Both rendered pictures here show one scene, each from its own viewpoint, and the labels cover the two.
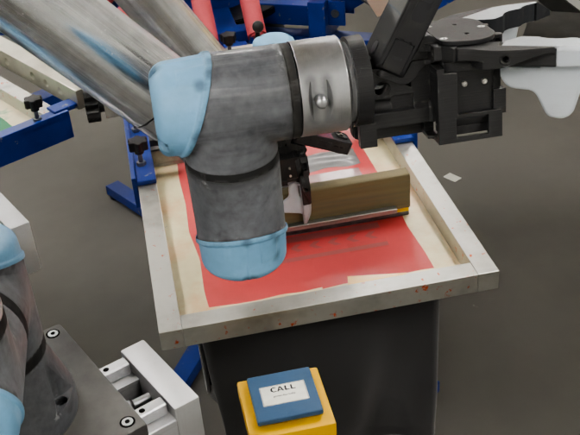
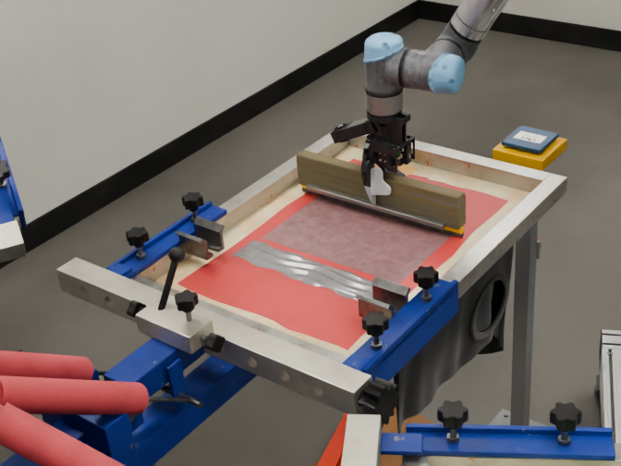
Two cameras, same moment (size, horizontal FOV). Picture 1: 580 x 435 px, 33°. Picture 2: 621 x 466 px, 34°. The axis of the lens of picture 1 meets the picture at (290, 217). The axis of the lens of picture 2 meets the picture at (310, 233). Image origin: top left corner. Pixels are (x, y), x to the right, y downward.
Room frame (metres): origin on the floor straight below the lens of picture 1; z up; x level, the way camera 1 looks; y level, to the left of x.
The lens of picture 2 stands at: (2.91, 1.29, 2.06)
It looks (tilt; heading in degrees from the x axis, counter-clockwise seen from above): 31 degrees down; 229
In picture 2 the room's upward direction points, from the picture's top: 5 degrees counter-clockwise
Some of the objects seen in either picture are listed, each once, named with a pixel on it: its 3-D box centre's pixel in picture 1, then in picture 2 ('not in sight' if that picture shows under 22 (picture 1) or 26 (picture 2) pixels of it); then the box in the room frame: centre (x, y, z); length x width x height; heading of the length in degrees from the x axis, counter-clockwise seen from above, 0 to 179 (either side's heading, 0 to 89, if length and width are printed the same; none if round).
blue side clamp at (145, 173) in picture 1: (141, 157); (402, 335); (1.85, 0.31, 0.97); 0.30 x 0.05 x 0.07; 9
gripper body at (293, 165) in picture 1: (283, 148); (387, 138); (1.54, 0.00, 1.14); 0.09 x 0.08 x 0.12; 99
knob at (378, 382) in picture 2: (97, 105); (371, 399); (2.05, 0.42, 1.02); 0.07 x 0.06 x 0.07; 9
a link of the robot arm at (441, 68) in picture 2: not in sight; (435, 68); (1.49, 0.09, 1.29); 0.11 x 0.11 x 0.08; 19
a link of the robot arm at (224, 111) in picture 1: (223, 104); not in sight; (0.68, 0.04, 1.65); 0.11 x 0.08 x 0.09; 98
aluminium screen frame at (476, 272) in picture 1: (286, 192); (350, 233); (1.66, 0.00, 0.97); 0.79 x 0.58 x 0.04; 9
